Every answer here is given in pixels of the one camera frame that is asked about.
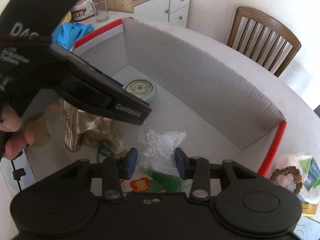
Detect red and white cardboard box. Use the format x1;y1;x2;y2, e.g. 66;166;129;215
72;17;286;175

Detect person's left hand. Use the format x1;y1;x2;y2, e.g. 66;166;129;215
0;100;62;161

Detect brown beaded bracelet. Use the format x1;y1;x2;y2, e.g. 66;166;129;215
269;165;303;195

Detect white drawer sideboard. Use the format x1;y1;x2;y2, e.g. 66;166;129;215
133;0;191;28

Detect pale green round tin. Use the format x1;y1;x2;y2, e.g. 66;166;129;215
124;79;158;104

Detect wooden desk organizer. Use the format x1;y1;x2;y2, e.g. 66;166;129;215
90;0;153;14

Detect wet wipes pack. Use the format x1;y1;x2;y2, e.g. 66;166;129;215
274;153;319;204

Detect yellow carton box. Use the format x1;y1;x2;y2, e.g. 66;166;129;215
300;200;318;217

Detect wooden dining chair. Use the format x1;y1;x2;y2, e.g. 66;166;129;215
227;7;302;77

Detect red white snack bag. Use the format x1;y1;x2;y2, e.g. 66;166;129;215
71;0;94;22

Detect blue rubber gloves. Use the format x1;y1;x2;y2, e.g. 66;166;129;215
51;22;94;50

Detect clear bag of white beads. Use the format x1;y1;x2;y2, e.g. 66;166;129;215
136;130;187;176

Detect green cartoon snack packet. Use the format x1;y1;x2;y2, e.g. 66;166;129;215
120;171;191;193

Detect drinking glass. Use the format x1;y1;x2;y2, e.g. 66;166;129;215
91;0;109;23

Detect gold foil snack bag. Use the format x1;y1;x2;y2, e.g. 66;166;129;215
63;101;126;158

